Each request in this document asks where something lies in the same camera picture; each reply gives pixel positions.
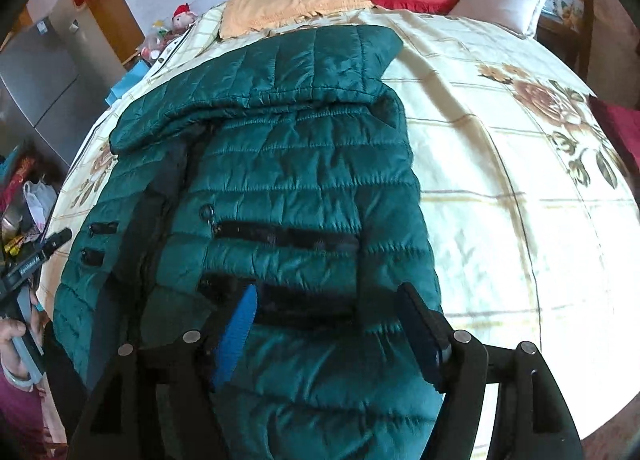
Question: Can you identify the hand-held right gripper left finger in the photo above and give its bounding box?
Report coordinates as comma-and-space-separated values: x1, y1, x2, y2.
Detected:
67, 282, 259, 460

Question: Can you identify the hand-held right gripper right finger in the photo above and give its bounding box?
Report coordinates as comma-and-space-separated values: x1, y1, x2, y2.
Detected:
394, 282, 587, 460

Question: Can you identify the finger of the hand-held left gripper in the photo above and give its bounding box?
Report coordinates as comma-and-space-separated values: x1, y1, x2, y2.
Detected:
42, 228, 74, 259

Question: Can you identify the green quilted jacket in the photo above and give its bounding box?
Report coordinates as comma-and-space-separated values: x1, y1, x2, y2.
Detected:
52, 24, 446, 460

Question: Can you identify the person's left forearm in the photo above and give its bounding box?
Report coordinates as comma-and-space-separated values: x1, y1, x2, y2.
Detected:
0, 369, 68, 447

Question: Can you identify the person's left hand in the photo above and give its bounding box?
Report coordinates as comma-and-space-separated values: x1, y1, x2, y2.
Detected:
0, 287, 46, 383

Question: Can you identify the white plastic bag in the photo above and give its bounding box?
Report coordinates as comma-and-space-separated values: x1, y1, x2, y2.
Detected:
22, 180, 58, 227

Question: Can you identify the bed with floral checked sheet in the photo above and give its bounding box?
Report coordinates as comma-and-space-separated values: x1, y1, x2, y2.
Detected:
30, 4, 640, 446

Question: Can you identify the grey refrigerator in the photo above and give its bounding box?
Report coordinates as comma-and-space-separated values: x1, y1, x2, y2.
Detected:
0, 14, 96, 165

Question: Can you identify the blue bag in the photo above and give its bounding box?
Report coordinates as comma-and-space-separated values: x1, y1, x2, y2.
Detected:
105, 64, 151, 103

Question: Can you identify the cluster of plastic bottles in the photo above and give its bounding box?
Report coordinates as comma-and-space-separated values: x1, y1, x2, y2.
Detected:
140, 22, 176, 65

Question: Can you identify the wooden door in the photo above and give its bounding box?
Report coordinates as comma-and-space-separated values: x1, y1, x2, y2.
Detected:
87, 0, 146, 65

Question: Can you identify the plush toy with red hat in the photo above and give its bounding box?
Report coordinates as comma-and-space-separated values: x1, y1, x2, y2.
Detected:
171, 3, 202, 35

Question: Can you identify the pink blanket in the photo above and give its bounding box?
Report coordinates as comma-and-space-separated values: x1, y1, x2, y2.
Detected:
587, 96, 640, 171

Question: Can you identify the white pillow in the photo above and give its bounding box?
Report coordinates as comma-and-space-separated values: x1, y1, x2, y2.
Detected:
447, 0, 550, 38

